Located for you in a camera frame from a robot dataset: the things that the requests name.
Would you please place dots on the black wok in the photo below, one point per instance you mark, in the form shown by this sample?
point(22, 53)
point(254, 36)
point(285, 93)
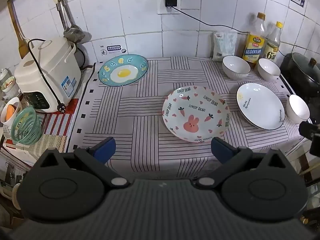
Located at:
point(297, 77)

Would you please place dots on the black plug adapter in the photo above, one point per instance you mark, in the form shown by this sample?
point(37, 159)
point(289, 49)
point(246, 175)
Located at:
point(170, 0)

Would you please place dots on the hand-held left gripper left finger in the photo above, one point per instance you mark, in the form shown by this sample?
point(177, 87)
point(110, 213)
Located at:
point(106, 150)

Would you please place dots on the white rice cooker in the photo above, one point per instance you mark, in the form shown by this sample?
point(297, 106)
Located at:
point(47, 77)

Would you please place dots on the woven straw mat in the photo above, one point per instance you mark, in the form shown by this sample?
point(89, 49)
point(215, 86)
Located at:
point(52, 145)

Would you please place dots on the white wall sticker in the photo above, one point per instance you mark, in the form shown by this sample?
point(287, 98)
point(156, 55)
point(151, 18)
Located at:
point(113, 49)

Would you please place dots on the large white bowl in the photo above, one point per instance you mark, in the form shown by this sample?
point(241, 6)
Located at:
point(235, 66)

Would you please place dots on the white plate with black rim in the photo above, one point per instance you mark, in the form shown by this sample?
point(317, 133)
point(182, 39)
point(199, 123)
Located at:
point(260, 108)

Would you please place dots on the yellow cooking oil bottle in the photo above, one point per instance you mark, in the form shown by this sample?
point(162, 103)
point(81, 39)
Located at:
point(254, 43)

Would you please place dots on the dark wall label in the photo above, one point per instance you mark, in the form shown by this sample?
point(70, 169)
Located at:
point(297, 1)

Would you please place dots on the white wall socket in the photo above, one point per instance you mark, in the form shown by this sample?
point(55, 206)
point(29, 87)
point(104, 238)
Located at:
point(160, 5)

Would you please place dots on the dark wok lid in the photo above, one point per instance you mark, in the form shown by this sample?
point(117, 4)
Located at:
point(303, 63)

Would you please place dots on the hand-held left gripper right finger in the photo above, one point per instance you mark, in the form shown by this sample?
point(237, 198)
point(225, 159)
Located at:
point(221, 150)

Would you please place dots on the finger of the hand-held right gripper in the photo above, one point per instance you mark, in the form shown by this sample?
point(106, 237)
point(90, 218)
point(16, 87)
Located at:
point(315, 146)
point(307, 130)

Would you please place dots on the green plastic colander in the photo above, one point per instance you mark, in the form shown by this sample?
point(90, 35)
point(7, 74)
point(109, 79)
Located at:
point(26, 126)

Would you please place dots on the white bowl with black rim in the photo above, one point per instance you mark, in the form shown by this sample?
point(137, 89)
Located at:
point(297, 108)

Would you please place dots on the white cup with orange item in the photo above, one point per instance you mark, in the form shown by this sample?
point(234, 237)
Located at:
point(10, 113)

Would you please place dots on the pink bunny print plate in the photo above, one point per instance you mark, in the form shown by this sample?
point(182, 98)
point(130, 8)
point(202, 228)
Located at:
point(196, 115)

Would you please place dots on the small white bowl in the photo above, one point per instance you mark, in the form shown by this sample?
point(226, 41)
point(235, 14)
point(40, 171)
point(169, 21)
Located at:
point(268, 68)

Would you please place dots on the red striped cloth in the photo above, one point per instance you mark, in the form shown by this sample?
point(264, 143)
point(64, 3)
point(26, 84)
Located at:
point(60, 125)

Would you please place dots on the teal fried egg plate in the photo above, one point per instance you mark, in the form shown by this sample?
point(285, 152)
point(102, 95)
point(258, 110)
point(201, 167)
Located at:
point(123, 73)

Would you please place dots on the wooden spatula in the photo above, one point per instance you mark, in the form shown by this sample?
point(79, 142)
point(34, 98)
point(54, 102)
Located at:
point(21, 42)

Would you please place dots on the metal ladle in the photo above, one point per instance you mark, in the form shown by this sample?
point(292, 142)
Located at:
point(71, 31)

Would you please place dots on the striped white tablecloth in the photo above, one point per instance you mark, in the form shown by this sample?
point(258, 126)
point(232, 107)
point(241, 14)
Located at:
point(140, 115)

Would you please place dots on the white seasoning bag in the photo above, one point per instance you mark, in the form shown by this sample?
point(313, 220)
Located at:
point(225, 45)

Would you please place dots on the clear vinegar bottle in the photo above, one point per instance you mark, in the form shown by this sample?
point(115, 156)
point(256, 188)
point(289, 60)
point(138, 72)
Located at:
point(273, 46)

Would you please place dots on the small decorated ceramic jar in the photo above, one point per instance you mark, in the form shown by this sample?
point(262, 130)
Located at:
point(7, 81)

